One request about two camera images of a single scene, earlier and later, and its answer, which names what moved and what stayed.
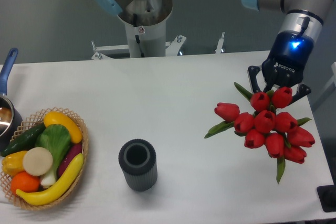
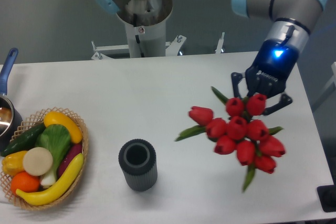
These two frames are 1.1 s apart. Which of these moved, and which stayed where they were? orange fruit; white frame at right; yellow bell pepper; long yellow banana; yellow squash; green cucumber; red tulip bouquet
Moved: red tulip bouquet
Stayed: green cucumber; white frame at right; yellow bell pepper; yellow squash; long yellow banana; orange fruit
